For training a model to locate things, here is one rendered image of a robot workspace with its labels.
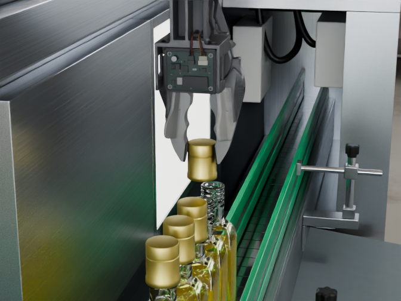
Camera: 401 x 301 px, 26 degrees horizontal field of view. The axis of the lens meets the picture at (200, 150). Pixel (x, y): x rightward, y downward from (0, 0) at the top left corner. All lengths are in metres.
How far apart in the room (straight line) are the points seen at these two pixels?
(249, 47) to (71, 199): 1.13
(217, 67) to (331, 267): 0.95
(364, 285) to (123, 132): 0.77
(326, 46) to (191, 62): 1.09
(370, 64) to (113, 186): 0.91
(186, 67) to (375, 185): 1.09
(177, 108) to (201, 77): 0.09
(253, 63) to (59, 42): 1.15
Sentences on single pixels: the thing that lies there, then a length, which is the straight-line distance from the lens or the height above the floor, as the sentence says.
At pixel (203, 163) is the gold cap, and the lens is 1.01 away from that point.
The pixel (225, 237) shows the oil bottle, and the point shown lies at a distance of 1.09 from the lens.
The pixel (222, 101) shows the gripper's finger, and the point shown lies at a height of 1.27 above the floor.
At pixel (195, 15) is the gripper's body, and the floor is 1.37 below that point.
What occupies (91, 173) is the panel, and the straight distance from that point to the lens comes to 1.01.
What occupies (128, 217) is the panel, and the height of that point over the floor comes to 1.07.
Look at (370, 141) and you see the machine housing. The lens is 1.93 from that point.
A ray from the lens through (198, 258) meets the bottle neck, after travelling 0.99.
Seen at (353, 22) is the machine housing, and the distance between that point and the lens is 1.87.
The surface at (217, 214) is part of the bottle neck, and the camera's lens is 1.09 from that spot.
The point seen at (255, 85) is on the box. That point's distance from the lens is 2.04.
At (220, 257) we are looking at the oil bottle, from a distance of 1.04.
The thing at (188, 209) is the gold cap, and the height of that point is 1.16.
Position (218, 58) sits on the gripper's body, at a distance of 0.91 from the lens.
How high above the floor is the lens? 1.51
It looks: 18 degrees down
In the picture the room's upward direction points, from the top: straight up
